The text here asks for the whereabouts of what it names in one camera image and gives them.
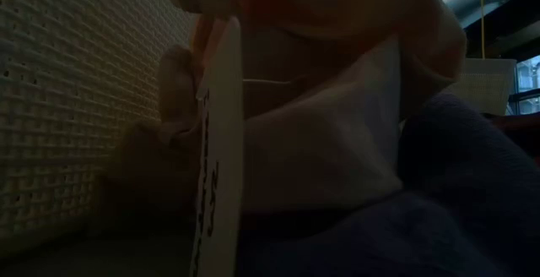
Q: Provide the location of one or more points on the pink garment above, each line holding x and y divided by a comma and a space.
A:
337, 2

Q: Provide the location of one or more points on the purple sock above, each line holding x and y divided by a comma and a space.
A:
443, 226

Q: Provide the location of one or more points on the white printed garment tag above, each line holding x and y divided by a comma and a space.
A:
223, 121

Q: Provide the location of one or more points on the glass window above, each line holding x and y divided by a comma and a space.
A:
527, 83

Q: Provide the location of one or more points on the white woven-texture plastic basket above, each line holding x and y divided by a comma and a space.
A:
63, 99
485, 87

